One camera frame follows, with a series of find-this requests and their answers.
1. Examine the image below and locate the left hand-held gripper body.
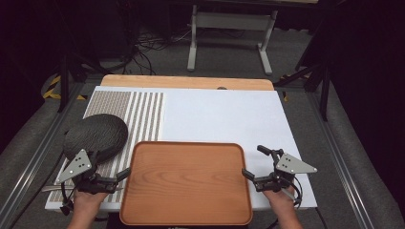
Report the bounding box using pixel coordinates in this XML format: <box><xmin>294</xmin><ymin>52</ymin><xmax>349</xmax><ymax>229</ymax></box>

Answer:
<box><xmin>56</xmin><ymin>148</ymin><xmax>117</xmax><ymax>196</ymax></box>

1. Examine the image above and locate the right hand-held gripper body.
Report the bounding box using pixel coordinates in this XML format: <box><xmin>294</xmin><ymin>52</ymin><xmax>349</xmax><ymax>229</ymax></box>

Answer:
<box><xmin>253</xmin><ymin>149</ymin><xmax>318</xmax><ymax>194</ymax></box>

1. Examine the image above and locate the brown wooden tray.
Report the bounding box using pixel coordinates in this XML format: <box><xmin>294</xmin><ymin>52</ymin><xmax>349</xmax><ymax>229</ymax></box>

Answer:
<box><xmin>119</xmin><ymin>140</ymin><xmax>254</xmax><ymax>227</ymax></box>

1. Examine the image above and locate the person's right hand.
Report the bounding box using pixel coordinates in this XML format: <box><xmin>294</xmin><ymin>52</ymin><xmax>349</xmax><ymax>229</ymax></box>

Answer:
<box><xmin>262</xmin><ymin>188</ymin><xmax>298</xmax><ymax>219</ymax></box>

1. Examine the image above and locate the person's left hand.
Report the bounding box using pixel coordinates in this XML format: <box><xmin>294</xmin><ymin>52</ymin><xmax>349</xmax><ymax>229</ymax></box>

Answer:
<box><xmin>72</xmin><ymin>190</ymin><xmax>110</xmax><ymax>219</ymax></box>

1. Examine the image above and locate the dark round woven mat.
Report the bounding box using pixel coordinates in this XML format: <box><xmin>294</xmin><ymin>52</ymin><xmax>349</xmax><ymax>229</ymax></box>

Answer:
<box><xmin>62</xmin><ymin>114</ymin><xmax>129</xmax><ymax>164</ymax></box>

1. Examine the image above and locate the white board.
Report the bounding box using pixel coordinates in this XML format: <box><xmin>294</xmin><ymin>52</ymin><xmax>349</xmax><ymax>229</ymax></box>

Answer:
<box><xmin>44</xmin><ymin>85</ymin><xmax>319</xmax><ymax>212</ymax></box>

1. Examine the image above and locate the grey striped placemat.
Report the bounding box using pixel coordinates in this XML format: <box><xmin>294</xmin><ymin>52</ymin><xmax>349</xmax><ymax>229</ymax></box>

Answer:
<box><xmin>47</xmin><ymin>90</ymin><xmax>165</xmax><ymax>204</ymax></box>

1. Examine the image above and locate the black tripod stand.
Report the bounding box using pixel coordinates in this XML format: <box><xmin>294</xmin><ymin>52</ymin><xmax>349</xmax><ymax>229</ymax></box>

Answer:
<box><xmin>56</xmin><ymin>52</ymin><xmax>108</xmax><ymax>114</ymax></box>
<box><xmin>273</xmin><ymin>61</ymin><xmax>332</xmax><ymax>122</ymax></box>

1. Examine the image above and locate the yellow black hazard tape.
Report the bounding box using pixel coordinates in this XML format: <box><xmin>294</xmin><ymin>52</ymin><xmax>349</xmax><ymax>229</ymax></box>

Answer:
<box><xmin>42</xmin><ymin>74</ymin><xmax>88</xmax><ymax>101</ymax></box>

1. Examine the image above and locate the grey metal stand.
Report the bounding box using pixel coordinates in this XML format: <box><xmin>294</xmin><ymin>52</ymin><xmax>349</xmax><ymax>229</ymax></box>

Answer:
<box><xmin>186</xmin><ymin>4</ymin><xmax>279</xmax><ymax>76</ymax></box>

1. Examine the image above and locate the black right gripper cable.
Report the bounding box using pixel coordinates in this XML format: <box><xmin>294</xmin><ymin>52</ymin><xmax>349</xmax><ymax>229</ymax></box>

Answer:
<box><xmin>285</xmin><ymin>175</ymin><xmax>304</xmax><ymax>208</ymax></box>

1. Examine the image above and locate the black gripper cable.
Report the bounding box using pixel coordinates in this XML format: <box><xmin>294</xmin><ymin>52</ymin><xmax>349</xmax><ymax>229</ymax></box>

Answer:
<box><xmin>59</xmin><ymin>181</ymin><xmax>75</xmax><ymax>217</ymax></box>
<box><xmin>285</xmin><ymin>175</ymin><xmax>304</xmax><ymax>208</ymax></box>

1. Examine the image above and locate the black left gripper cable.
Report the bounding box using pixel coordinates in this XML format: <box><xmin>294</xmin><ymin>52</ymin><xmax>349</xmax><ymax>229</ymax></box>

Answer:
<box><xmin>59</xmin><ymin>181</ymin><xmax>75</xmax><ymax>217</ymax></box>

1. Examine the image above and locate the aluminium rail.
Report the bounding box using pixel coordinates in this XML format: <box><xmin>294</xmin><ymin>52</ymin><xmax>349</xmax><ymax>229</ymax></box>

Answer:
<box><xmin>0</xmin><ymin>81</ymin><xmax>89</xmax><ymax>229</ymax></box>
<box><xmin>305</xmin><ymin>91</ymin><xmax>375</xmax><ymax>229</ymax></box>

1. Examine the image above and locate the tangle of black floor cables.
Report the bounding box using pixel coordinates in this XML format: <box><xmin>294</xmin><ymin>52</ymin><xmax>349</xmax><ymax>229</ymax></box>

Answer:
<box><xmin>125</xmin><ymin>27</ymin><xmax>194</xmax><ymax>76</ymax></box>

